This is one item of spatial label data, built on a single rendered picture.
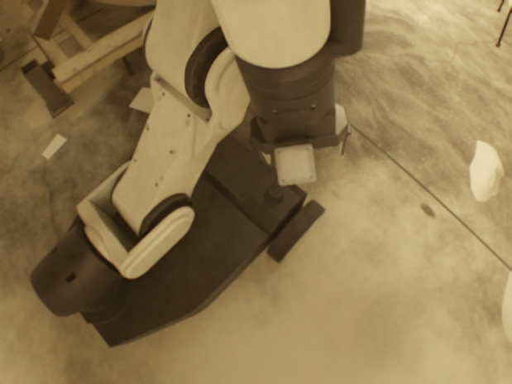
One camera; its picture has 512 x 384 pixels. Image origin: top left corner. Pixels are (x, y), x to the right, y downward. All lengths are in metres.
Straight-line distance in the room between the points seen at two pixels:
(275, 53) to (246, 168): 0.59
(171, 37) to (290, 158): 0.24
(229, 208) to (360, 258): 0.44
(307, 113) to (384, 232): 0.76
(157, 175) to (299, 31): 0.43
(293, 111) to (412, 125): 1.04
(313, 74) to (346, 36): 0.04
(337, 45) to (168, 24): 0.27
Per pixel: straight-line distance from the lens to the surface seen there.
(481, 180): 1.29
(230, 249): 0.70
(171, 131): 0.51
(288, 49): 0.18
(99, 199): 0.68
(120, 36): 1.31
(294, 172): 0.32
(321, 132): 0.33
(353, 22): 0.23
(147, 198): 0.57
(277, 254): 0.73
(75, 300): 0.65
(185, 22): 0.41
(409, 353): 0.99
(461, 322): 1.10
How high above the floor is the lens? 0.86
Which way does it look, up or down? 65 degrees down
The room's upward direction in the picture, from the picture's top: 5 degrees clockwise
